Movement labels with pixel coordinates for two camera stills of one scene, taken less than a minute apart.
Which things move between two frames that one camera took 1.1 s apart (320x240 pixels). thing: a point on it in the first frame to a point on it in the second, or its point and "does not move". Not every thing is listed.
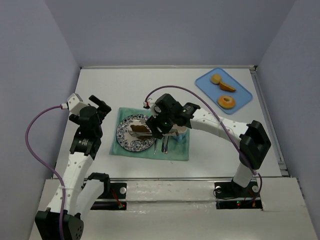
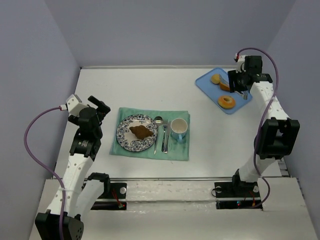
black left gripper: [100, 105] does not move
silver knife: [166, 144] does not move
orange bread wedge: [226, 87] does not move
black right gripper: [155, 126] to [232, 81]
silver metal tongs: [174, 132] to [245, 94]
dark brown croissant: [141, 128] does not move
